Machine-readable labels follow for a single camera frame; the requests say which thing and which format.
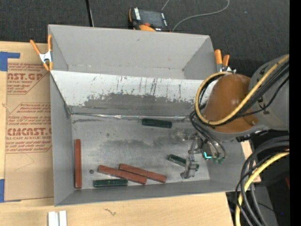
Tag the black cylinder on white bracket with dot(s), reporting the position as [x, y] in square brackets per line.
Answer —
[242, 139]

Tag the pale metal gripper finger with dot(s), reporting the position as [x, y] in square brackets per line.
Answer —
[189, 168]
[194, 145]

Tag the grey metal bin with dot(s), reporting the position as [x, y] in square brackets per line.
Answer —
[131, 145]

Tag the brown cardboard board red print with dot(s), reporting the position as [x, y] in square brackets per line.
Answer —
[26, 163]

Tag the dark green flat block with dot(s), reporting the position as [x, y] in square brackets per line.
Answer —
[157, 123]
[176, 159]
[110, 183]

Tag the red-brown flat block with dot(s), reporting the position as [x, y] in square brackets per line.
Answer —
[145, 173]
[78, 163]
[117, 172]

